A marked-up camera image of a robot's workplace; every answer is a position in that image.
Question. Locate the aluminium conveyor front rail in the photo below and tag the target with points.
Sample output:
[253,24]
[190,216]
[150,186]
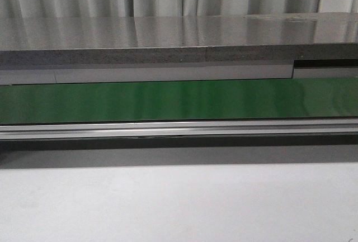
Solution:
[179,128]

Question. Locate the green conveyor belt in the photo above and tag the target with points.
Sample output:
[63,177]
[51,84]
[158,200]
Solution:
[178,100]

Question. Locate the white conveyor back rail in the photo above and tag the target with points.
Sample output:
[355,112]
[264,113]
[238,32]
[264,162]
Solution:
[211,70]

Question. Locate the grey granite counter slab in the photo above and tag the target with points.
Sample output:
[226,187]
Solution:
[66,42]

